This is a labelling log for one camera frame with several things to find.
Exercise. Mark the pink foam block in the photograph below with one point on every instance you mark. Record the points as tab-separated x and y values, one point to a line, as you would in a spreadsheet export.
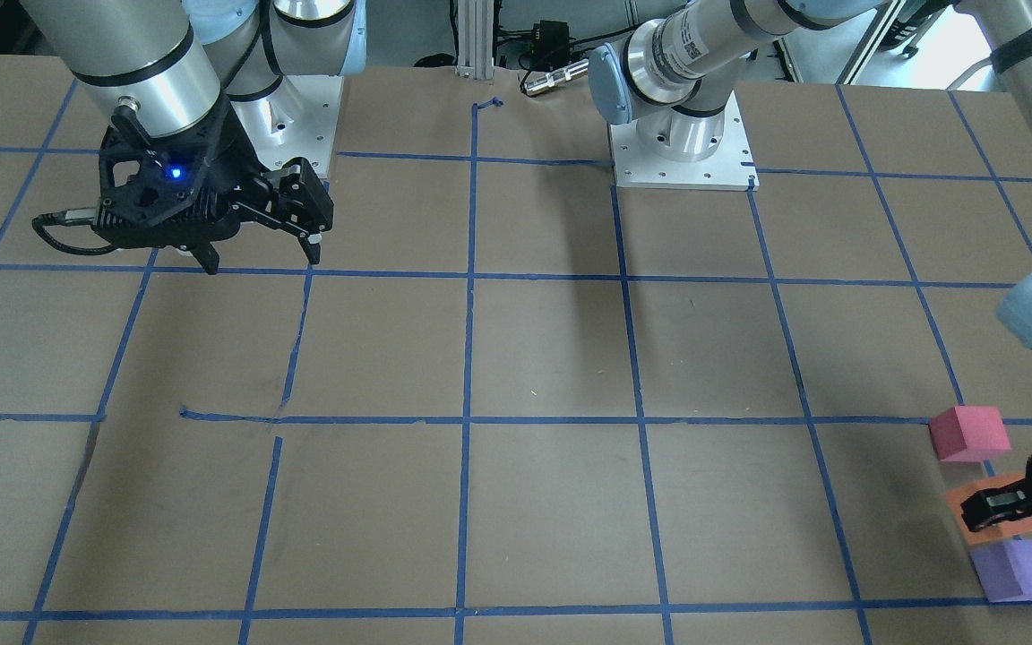
969	434

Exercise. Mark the silver cable connector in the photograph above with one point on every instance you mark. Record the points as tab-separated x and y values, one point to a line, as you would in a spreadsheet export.
554	80

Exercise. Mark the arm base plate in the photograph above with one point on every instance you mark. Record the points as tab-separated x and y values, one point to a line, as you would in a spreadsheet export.
298	119
676	151

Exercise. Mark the purple foam block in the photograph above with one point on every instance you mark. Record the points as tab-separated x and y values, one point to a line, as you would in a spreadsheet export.
1004	570

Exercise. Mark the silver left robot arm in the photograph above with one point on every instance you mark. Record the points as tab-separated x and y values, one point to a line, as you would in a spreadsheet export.
661	66

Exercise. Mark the black power adapter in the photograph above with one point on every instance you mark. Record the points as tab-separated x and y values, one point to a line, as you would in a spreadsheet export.
550	45

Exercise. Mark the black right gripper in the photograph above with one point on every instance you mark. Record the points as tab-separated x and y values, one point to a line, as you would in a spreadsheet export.
236	164

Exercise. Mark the aluminium frame post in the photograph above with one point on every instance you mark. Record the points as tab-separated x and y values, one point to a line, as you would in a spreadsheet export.
475	40

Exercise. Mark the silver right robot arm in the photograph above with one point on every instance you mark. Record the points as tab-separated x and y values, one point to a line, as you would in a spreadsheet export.
176	58

